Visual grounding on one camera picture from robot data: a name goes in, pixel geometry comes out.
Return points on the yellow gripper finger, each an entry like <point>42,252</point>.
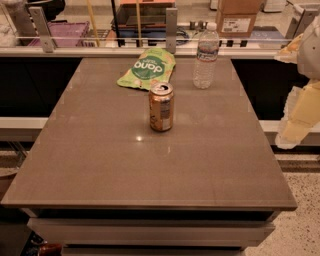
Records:
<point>301,114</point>

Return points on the clear plastic water bottle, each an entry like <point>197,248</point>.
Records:
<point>206,57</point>

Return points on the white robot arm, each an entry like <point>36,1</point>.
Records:
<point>304,51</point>

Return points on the cardboard box with label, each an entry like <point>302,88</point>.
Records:
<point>236,18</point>

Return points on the orange soda can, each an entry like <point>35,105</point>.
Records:
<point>161,105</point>

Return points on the green snack bag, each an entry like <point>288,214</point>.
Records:
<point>153,65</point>

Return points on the purple plastic crate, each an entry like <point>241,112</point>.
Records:
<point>67,34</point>

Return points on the metal railing post right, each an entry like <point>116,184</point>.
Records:
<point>303,16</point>

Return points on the metal railing post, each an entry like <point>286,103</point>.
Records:
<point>171,29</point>
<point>303,16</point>
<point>40,22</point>

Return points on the metal railing post centre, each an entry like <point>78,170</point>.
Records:
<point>171,29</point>

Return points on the metal railing post left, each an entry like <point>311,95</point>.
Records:
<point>40,22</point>

